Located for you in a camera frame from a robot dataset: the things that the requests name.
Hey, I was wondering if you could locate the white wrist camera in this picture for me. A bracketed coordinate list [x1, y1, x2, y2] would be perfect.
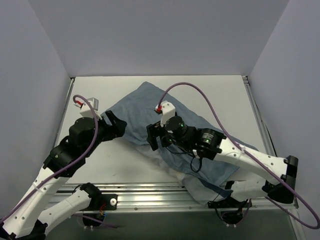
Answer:
[154, 101, 176, 127]
[74, 97, 101, 119]

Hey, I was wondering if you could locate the blue plaid pillowcase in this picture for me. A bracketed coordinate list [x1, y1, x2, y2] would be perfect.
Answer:
[106, 81, 260, 207]

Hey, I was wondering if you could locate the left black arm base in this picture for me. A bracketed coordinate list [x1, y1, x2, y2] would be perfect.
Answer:
[82, 194, 118, 228]

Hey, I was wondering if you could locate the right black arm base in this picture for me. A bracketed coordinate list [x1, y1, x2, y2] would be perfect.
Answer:
[207, 196, 253, 228]

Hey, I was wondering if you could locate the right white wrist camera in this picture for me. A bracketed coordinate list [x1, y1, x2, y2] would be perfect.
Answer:
[154, 101, 176, 127]

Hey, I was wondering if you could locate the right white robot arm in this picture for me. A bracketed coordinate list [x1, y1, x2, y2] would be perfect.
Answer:
[146, 116, 299, 207]

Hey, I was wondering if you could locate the white pillow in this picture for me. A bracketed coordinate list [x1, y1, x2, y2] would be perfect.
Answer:
[136, 143, 261, 201]

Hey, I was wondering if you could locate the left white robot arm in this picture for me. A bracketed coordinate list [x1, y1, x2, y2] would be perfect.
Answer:
[0, 111, 127, 240]

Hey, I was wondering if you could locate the aluminium table frame rail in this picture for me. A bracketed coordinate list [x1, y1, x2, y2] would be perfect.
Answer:
[47, 74, 300, 213]

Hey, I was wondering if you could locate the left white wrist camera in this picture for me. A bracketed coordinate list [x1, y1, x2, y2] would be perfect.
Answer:
[74, 97, 101, 119]

